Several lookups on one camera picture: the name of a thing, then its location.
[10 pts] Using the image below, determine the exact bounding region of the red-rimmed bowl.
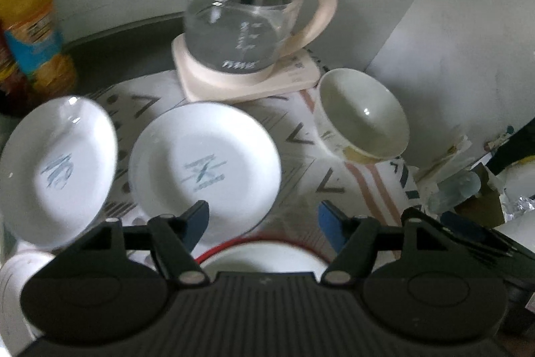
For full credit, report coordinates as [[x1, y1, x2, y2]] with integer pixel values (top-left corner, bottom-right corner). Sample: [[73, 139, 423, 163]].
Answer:
[[193, 235, 335, 286]]

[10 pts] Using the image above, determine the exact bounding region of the cream bowl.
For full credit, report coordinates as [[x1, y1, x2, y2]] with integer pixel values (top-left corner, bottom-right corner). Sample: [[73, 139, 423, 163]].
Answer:
[[314, 68, 409, 165]]

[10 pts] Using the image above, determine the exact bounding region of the glass kettle with beige lid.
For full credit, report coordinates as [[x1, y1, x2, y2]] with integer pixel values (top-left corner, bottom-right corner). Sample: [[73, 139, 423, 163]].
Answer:
[[183, 0, 338, 79]]

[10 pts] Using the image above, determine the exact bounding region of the brown cardboard box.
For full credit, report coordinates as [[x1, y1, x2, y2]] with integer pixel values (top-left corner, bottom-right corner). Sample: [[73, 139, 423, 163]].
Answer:
[[455, 165, 507, 225]]

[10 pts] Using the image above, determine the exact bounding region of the beige kettle base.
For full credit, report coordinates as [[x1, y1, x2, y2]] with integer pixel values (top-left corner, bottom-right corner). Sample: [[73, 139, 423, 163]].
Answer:
[[171, 35, 322, 103]]

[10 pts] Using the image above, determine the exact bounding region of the white bowl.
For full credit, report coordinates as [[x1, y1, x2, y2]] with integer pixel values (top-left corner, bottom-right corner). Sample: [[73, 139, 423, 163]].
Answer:
[[0, 250, 57, 355]]

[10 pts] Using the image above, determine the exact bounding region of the orange juice bottle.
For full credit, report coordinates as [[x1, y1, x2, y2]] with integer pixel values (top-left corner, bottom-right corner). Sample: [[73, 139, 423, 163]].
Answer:
[[0, 0, 78, 98]]

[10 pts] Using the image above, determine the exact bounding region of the white plate with blue print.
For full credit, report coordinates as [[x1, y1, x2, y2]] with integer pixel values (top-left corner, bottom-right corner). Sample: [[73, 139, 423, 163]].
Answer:
[[128, 102, 282, 245], [0, 95, 119, 251]]

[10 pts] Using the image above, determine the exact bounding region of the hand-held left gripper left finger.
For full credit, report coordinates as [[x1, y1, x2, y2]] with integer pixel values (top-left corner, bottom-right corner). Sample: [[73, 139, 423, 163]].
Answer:
[[54, 200, 210, 286]]

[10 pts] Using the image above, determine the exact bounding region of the patterned white cloth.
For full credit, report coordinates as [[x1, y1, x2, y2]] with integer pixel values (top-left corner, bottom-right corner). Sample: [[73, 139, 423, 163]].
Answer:
[[90, 64, 423, 257]]

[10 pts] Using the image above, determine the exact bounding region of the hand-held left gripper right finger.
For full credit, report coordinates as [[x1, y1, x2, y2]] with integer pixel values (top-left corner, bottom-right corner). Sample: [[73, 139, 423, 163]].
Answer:
[[318, 201, 471, 286]]

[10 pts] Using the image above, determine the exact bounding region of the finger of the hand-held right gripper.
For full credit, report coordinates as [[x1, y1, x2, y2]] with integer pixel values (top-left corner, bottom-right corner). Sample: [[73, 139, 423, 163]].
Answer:
[[439, 212, 518, 258]]

